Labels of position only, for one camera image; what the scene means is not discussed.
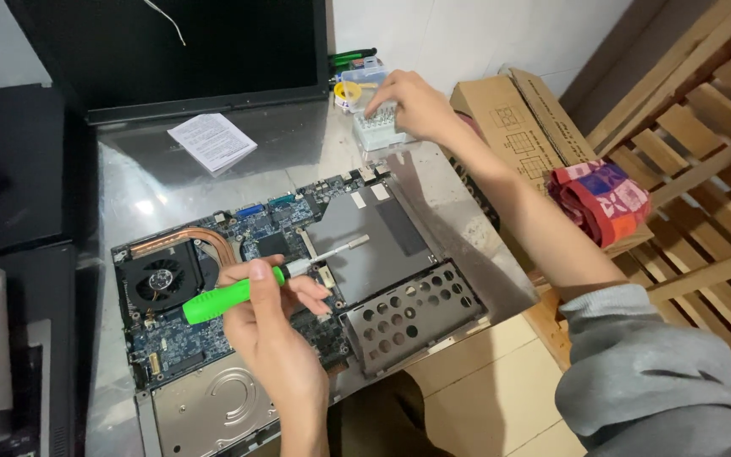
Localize person's right hand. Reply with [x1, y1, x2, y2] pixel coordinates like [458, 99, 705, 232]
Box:
[364, 70, 463, 144]

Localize person's left hand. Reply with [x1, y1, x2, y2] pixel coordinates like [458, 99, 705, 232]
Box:
[218, 254, 335, 408]

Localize green handled screwdriver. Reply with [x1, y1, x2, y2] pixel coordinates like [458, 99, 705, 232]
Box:
[181, 234, 371, 326]

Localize white screwdriver bit holder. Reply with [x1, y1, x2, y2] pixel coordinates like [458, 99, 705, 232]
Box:
[352, 103, 416, 152]

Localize clear plastic parts box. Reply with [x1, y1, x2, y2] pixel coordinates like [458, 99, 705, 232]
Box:
[340, 56, 389, 115]

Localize yellow solder spool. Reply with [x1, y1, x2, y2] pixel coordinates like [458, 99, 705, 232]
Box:
[333, 80, 364, 107]

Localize silver hard drive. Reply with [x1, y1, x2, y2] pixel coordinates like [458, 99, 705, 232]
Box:
[137, 351, 281, 457]

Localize brown cardboard box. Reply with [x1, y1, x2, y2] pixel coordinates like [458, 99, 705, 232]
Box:
[442, 66, 656, 256]

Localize open laptop base with motherboard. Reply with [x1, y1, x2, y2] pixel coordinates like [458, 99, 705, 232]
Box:
[110, 161, 488, 396]

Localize black cooling fan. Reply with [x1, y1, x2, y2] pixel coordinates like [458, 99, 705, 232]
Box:
[116, 241, 206, 316]

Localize person's dark trouser leg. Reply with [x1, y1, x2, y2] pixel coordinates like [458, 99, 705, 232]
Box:
[326, 371, 456, 457]

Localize copper heat pipe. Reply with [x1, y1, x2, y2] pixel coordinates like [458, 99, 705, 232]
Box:
[129, 226, 240, 268]

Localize grey metal cover plate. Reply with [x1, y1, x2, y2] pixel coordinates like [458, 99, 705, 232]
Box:
[306, 181, 438, 307]

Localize perforated metal drive cage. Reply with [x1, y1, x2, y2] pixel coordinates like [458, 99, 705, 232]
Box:
[339, 259, 488, 380]

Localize red patterned cloth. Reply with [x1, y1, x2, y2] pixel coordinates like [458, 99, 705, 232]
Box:
[546, 159, 653, 249]

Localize white folded paper leaflet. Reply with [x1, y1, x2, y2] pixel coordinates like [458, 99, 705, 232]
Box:
[167, 112, 259, 177]

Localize black laptop screen lid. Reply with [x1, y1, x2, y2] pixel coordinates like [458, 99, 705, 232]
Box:
[5, 0, 332, 126]

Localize wooden slatted rack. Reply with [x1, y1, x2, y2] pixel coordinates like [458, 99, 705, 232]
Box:
[523, 0, 731, 439]

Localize black closed laptop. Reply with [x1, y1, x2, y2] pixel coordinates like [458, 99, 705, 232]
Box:
[0, 83, 67, 258]

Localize grey sweatshirt sleeve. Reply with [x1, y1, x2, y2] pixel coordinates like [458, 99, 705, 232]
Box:
[555, 283, 731, 457]

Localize green handled pliers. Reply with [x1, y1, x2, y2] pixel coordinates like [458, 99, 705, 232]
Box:
[329, 47, 378, 71]

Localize thin white wire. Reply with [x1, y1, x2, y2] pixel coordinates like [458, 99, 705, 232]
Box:
[143, 0, 187, 47]

